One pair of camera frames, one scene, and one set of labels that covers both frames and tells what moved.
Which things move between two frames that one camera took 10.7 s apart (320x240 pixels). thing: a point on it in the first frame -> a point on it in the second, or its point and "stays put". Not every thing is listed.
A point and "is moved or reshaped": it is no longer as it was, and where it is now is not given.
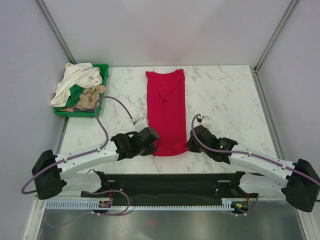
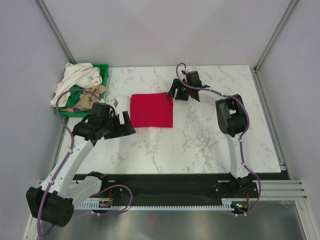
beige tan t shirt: x=89 y=96 stays put
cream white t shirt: x=82 y=75 stays put
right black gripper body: x=192 y=147 -> x=182 y=93
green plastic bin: x=69 y=113 stays put
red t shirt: x=166 y=110 is moved or reshaped
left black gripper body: x=146 y=151 -> x=112 y=126
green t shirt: x=75 y=91 stays put
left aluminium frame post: x=42 y=7 stays put
